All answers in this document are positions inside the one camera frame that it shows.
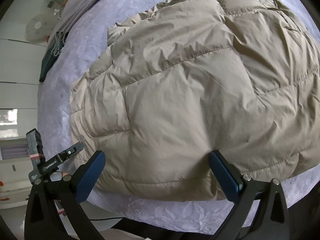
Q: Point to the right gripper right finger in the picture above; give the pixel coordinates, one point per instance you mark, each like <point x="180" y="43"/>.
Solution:
<point x="231" y="181"/>

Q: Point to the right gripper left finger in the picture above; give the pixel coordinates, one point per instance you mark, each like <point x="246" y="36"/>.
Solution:
<point x="78" y="186"/>

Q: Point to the beige puffer down jacket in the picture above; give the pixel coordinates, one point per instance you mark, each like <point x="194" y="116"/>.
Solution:
<point x="190" y="76"/>

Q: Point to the phone mounted on left gripper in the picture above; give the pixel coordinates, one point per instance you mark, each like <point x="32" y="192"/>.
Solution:
<point x="35" y="148"/>

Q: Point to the dark green cloth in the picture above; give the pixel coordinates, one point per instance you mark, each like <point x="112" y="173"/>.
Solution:
<point x="48" y="62"/>

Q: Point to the lavender embossed bed blanket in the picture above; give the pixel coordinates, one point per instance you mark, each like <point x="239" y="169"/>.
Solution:
<point x="86" y="41"/>

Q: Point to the round white floor fan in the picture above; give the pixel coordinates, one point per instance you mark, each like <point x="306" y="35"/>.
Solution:
<point x="40" y="27"/>

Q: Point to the grey scarf with fringe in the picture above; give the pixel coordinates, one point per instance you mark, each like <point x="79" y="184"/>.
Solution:
<point x="73" y="11"/>

